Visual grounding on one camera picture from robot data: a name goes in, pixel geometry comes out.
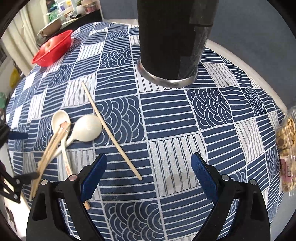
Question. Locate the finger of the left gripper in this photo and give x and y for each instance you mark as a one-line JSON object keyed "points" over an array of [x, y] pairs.
{"points": [[7, 134], [11, 187]]}

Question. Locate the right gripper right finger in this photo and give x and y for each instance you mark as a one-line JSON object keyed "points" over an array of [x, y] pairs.
{"points": [[251, 218]]}

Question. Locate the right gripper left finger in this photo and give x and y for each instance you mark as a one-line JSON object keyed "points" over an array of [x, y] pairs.
{"points": [[46, 220]]}

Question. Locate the wooden chopstick bundle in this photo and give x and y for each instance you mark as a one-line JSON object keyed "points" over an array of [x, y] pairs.
{"points": [[52, 145], [46, 159], [49, 155]]}

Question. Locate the spoon with cartoon print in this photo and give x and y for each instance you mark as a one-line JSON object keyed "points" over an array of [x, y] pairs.
{"points": [[57, 119]]}

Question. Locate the plain white spoon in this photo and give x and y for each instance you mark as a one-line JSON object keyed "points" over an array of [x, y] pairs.
{"points": [[86, 129]]}

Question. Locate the clear snack box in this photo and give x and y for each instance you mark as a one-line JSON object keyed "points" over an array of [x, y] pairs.
{"points": [[285, 140]]}

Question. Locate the red plastic basket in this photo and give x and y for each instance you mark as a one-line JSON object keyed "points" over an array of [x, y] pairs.
{"points": [[46, 59]]}

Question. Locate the blue white patterned tablecloth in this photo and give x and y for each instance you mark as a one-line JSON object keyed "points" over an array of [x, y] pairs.
{"points": [[225, 116]]}

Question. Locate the red apple front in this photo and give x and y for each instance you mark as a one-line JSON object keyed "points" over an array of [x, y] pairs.
{"points": [[51, 43]]}

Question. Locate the beige mug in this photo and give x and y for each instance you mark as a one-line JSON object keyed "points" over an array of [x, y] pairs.
{"points": [[50, 29]]}

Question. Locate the dark side shelf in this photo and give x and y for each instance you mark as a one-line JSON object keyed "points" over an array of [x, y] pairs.
{"points": [[74, 24]]}

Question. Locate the grey fabric backdrop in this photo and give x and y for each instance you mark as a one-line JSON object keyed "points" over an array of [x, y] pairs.
{"points": [[252, 30]]}

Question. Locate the black cylindrical utensil holder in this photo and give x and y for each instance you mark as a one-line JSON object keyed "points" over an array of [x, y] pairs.
{"points": [[172, 36]]}

